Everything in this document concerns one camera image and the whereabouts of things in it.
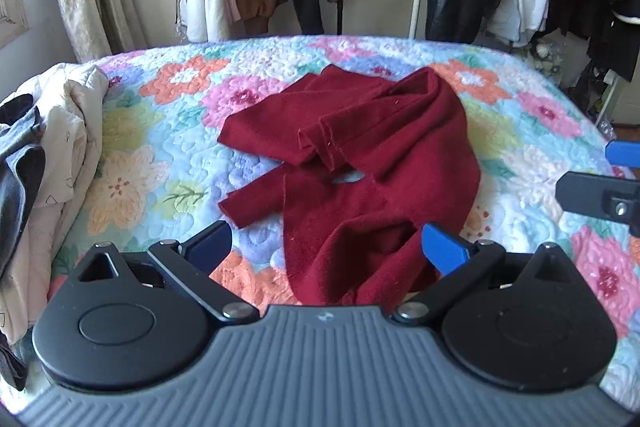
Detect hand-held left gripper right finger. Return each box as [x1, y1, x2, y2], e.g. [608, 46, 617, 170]
[391, 223, 577, 326]

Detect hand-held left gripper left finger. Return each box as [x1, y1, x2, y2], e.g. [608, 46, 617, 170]
[65, 221, 262, 324]

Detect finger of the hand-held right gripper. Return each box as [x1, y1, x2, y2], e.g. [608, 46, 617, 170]
[604, 139, 640, 168]
[555, 172, 640, 239]

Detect dark red knit garment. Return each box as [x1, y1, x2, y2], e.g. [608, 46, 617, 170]
[217, 64, 482, 308]

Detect artificial flower bunch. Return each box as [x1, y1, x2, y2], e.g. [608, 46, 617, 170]
[519, 41, 568, 80]

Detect floral quilted bedspread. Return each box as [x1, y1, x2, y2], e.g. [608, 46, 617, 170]
[47, 34, 640, 408]

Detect cream clothing pile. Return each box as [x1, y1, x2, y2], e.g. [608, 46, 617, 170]
[0, 63, 110, 348]

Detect black shiny garment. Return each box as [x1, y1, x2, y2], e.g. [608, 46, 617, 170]
[0, 94, 48, 393]

